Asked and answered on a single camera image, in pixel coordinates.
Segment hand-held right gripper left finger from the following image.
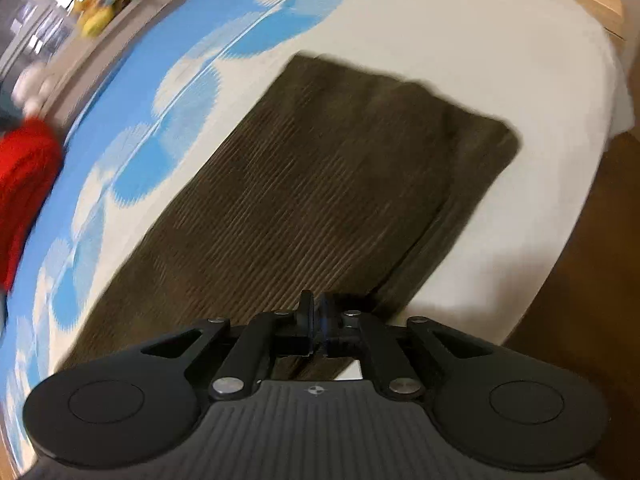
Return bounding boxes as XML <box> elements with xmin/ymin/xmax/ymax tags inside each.
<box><xmin>142</xmin><ymin>290</ymin><xmax>316</xmax><ymax>402</ymax></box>

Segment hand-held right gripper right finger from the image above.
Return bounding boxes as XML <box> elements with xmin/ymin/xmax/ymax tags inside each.
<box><xmin>317</xmin><ymin>292</ymin><xmax>483</xmax><ymax>402</ymax></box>

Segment blue and white bed sheet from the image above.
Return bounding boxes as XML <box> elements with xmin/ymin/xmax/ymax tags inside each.
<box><xmin>0</xmin><ymin>0</ymin><xmax>637</xmax><ymax>480</ymax></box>

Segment white plush toy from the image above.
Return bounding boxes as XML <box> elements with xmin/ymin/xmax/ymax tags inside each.
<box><xmin>12</xmin><ymin>65</ymin><xmax>57</xmax><ymax>113</ymax></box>

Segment brown corduroy pants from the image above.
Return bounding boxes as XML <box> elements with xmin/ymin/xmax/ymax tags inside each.
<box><xmin>60</xmin><ymin>52</ymin><xmax>523</xmax><ymax>383</ymax></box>

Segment yellow plush toy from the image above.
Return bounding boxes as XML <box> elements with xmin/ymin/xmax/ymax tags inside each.
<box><xmin>72</xmin><ymin>0</ymin><xmax>137</xmax><ymax>38</ymax></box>

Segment window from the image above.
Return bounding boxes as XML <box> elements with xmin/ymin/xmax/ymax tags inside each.
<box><xmin>0</xmin><ymin>0</ymin><xmax>108</xmax><ymax>78</ymax></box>

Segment red folded blanket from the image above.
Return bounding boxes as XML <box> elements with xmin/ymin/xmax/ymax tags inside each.
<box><xmin>0</xmin><ymin>117</ymin><xmax>64</xmax><ymax>293</ymax></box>

